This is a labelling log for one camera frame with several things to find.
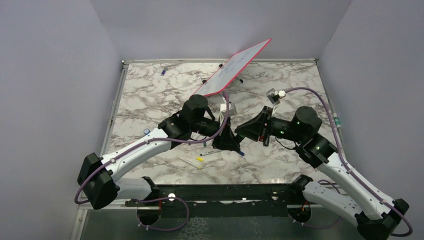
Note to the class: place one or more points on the pink framed whiteboard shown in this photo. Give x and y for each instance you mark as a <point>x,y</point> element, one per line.
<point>247,55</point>

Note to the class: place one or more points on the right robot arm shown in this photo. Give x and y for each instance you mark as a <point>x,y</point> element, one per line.
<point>375,217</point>

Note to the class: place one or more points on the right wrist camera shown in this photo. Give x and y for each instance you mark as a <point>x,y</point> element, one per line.
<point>275,97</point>

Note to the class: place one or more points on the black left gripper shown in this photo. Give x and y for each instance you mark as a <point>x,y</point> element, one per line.
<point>227,140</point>

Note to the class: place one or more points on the white yellow-tip marker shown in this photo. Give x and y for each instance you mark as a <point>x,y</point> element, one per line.
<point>191,163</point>

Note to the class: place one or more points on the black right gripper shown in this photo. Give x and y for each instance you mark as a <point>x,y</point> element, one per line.
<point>254,128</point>

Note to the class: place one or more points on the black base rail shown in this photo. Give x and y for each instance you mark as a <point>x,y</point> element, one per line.
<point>223,201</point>

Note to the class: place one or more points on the white black-tip marker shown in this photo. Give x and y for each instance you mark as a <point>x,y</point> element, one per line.
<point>209,153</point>

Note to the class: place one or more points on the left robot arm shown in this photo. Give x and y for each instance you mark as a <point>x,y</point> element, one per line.
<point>99,176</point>

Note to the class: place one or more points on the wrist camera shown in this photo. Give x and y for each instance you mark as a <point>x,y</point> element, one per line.
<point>232,110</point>
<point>275,97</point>

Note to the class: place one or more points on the blue cylinder container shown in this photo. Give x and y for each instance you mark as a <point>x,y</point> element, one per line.
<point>146,131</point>

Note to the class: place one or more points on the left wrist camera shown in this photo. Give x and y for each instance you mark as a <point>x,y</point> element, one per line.
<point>232,110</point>

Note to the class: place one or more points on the whiteboard metal stand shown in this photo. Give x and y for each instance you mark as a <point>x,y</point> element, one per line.
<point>232,82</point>

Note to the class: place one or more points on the green white marker on rail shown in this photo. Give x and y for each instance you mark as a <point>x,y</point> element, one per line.
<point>336,120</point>

